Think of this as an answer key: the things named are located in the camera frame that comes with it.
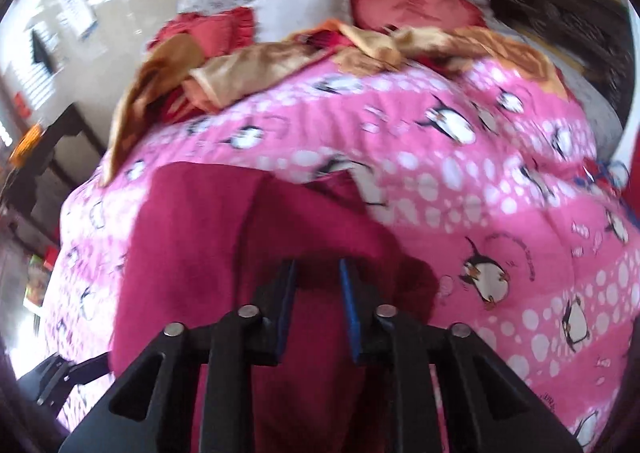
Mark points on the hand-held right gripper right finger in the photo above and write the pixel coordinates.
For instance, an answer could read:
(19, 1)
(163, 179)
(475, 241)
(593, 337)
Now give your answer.
(352, 313)

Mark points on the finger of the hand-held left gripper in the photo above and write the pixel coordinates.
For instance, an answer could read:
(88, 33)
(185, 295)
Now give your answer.
(87, 368)

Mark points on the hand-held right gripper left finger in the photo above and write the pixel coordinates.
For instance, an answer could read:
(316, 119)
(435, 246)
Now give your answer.
(287, 303)

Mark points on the maroon sweater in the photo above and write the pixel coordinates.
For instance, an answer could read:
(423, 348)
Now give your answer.
(200, 233)

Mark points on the pink penguin print blanket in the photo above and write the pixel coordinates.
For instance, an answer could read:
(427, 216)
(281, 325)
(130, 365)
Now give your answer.
(475, 173)

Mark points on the dark wooden cabinet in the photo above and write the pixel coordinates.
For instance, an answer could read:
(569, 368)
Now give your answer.
(55, 153)

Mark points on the orange and red patterned cloth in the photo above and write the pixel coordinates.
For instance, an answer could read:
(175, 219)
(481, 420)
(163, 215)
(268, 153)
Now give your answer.
(240, 68)

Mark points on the red heart pillow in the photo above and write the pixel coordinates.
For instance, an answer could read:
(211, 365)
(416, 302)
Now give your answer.
(415, 0)
(210, 30)

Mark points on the small white pillow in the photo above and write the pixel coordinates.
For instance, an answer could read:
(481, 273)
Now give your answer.
(300, 8)

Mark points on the white chair with floral cushion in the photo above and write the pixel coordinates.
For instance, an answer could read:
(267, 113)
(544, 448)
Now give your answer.
(625, 98)

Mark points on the dark carved wooden headboard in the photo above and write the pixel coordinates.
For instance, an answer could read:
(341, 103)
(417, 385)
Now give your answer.
(560, 23)

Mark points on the wall calendar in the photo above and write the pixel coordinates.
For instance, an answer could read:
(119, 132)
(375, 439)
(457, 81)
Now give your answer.
(75, 5)

